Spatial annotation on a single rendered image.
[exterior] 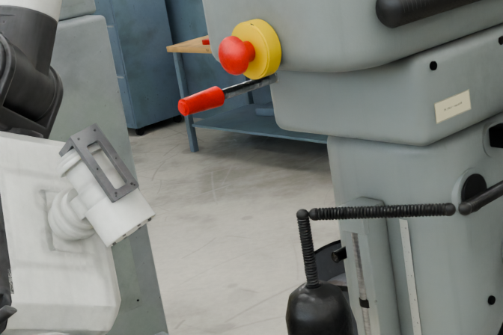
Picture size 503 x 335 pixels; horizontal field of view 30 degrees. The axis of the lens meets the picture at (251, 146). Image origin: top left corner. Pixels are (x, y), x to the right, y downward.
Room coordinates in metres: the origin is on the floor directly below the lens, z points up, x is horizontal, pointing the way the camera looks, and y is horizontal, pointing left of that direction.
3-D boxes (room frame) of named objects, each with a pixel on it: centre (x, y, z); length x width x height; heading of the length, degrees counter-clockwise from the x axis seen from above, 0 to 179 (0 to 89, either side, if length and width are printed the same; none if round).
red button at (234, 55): (0.94, 0.00, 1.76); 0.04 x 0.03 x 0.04; 39
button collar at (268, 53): (0.96, -0.02, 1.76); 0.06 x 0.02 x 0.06; 39
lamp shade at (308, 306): (0.94, -0.04, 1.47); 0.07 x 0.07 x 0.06
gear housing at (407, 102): (1.13, -0.23, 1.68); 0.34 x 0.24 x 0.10; 129
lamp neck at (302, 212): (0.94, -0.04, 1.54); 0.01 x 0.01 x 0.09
